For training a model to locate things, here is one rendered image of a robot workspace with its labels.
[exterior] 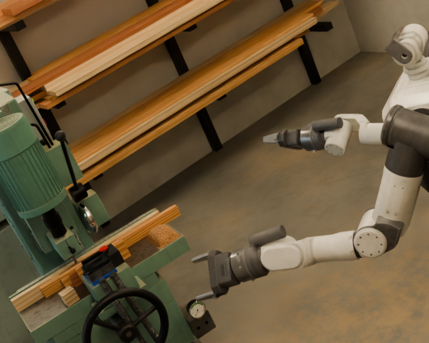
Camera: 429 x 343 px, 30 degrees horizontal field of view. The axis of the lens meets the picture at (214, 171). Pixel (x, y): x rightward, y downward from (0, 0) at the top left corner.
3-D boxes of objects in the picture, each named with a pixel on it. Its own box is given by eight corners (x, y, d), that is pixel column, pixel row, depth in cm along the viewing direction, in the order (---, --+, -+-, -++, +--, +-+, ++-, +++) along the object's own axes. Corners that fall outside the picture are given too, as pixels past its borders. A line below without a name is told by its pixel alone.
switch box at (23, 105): (36, 142, 291) (15, 104, 285) (30, 137, 300) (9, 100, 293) (51, 134, 293) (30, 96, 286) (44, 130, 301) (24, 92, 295)
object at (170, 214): (46, 298, 275) (41, 289, 274) (44, 296, 277) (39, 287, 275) (181, 214, 291) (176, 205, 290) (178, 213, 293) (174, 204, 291)
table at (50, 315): (45, 358, 253) (36, 344, 250) (23, 322, 279) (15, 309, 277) (203, 257, 270) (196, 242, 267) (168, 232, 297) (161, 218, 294)
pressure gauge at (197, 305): (195, 326, 278) (186, 307, 275) (191, 322, 281) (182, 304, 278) (210, 316, 280) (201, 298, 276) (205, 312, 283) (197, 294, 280)
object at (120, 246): (84, 284, 273) (75, 269, 270) (82, 283, 274) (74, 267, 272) (131, 255, 278) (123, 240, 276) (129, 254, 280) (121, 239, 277)
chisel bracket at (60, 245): (67, 265, 272) (55, 244, 268) (56, 252, 284) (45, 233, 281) (86, 253, 274) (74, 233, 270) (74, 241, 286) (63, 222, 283)
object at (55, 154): (65, 188, 289) (45, 152, 283) (58, 182, 297) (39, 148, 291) (85, 175, 291) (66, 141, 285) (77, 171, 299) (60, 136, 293)
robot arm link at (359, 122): (338, 125, 255) (378, 125, 248) (331, 148, 251) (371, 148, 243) (331, 113, 251) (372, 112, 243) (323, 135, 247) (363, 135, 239)
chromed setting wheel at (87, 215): (97, 239, 287) (81, 210, 282) (86, 229, 298) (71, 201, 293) (103, 234, 288) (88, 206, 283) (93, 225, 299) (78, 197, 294)
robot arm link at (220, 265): (227, 299, 215) (265, 288, 210) (208, 293, 207) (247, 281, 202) (221, 255, 220) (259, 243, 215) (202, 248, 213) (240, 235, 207)
